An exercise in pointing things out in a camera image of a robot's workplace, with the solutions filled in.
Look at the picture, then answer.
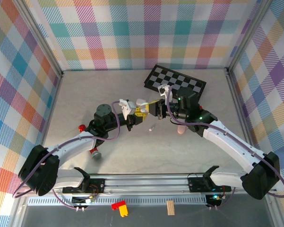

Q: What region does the red can with silver cap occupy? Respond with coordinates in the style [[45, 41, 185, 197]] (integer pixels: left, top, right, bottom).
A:
[[78, 124, 102, 161]]

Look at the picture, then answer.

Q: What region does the black and grey chessboard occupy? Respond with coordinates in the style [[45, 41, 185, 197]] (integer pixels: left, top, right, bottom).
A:
[[144, 65, 207, 106]]

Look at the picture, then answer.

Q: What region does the black connector box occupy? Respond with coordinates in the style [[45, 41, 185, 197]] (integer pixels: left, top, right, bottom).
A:
[[205, 193, 222, 207], [71, 195, 97, 206]]

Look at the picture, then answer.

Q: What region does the yellow toy brick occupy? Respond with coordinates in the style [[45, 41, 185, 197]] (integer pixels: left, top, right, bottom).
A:
[[119, 204, 129, 218]]

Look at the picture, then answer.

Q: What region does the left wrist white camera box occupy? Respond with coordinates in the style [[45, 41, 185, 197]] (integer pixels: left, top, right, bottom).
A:
[[118, 98, 137, 121]]

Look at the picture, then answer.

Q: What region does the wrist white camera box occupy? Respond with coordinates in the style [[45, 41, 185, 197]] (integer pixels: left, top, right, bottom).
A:
[[157, 84, 173, 102], [118, 98, 137, 121]]

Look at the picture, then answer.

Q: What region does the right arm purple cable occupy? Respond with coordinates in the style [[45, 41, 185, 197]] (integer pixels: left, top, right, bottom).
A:
[[165, 85, 284, 210]]

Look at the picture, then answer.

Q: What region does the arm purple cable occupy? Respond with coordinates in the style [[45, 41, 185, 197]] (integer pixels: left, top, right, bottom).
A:
[[165, 85, 284, 210], [12, 100, 121, 211]]

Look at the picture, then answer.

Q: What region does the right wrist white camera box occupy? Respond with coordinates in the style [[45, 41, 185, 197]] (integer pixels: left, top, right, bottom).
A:
[[157, 84, 173, 102]]

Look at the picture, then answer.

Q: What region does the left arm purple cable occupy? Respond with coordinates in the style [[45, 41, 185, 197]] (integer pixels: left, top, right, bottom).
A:
[[12, 100, 121, 211]]

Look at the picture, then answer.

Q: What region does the aluminium side rail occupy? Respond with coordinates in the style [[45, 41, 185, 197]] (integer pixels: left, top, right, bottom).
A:
[[32, 70, 65, 177], [225, 68, 263, 175]]

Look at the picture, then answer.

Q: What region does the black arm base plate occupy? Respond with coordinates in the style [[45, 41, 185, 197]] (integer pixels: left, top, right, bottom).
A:
[[188, 176, 232, 193], [62, 178, 106, 194]]

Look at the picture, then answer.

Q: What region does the aluminium mounting rail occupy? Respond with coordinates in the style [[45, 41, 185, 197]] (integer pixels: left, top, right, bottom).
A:
[[16, 174, 278, 197]]

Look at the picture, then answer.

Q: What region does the slotted grey cable duct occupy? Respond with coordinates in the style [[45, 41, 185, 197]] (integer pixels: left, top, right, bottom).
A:
[[27, 197, 210, 207]]

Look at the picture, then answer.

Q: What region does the aluminium frame post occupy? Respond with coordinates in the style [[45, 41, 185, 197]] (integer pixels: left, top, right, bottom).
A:
[[225, 0, 274, 75], [13, 0, 64, 79]]

